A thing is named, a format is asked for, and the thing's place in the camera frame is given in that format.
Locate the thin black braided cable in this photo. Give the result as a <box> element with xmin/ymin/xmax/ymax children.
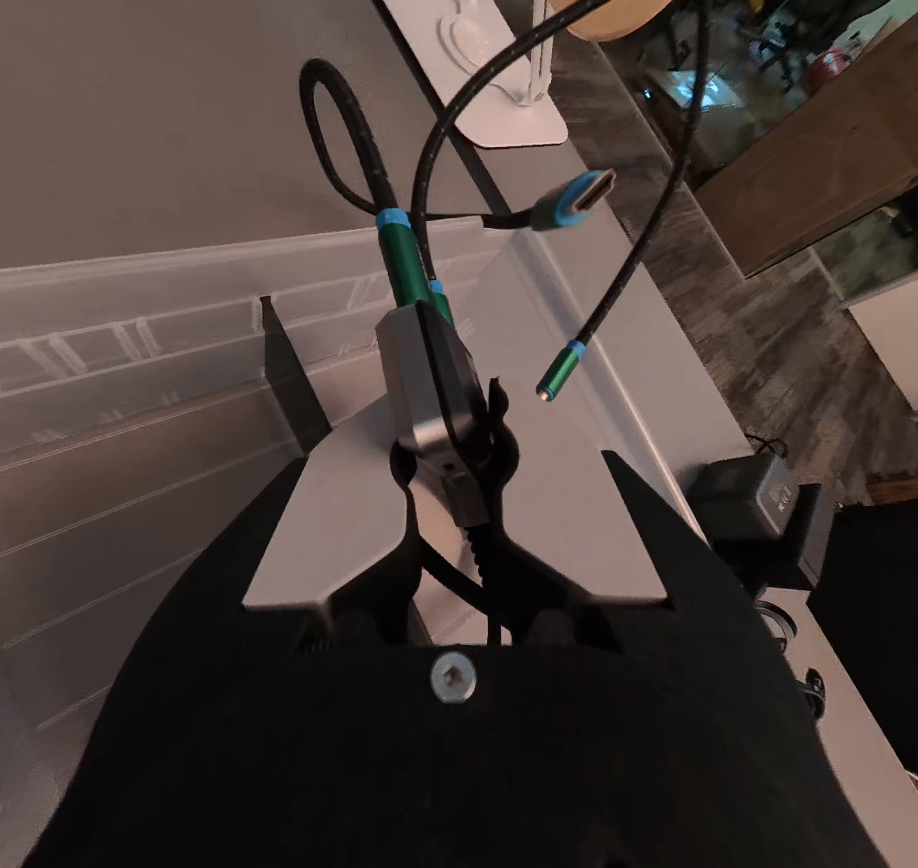
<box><xmin>412</xmin><ymin>0</ymin><xmax>714</xmax><ymax>404</ymax></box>

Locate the red ball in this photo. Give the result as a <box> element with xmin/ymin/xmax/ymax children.
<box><xmin>803</xmin><ymin>49</ymin><xmax>856</xmax><ymax>98</ymax></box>

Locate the clear plastic bin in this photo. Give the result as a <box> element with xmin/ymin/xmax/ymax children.
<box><xmin>0</xmin><ymin>226</ymin><xmax>682</xmax><ymax>740</ymax></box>

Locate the black box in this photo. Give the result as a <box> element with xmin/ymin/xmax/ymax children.
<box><xmin>681</xmin><ymin>451</ymin><xmax>800</xmax><ymax>546</ymax></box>

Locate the brown wooden cabinet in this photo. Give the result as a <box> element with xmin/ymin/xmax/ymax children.
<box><xmin>694</xmin><ymin>18</ymin><xmax>918</xmax><ymax>280</ymax></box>

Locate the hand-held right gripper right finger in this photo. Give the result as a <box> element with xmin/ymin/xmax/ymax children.
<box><xmin>477</xmin><ymin>377</ymin><xmax>673</xmax><ymax>647</ymax></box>

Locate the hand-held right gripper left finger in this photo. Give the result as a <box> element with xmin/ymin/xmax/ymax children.
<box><xmin>242</xmin><ymin>391</ymin><xmax>424</xmax><ymax>629</ymax></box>

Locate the grey adapter hub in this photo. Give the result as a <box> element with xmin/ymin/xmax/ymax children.
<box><xmin>374</xmin><ymin>300</ymin><xmax>503</xmax><ymax>640</ymax></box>

